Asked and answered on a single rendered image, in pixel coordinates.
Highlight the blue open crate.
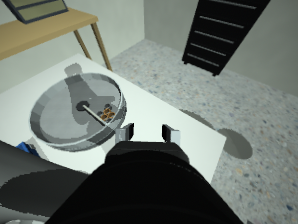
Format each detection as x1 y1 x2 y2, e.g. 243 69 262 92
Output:
16 142 41 158

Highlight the grey metal ring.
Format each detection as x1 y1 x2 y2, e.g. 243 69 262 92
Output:
104 103 112 110
96 111 104 118

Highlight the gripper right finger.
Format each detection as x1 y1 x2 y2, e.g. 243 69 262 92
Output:
162 124 181 147

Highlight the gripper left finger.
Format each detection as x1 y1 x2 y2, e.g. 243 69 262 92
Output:
115 123 134 145

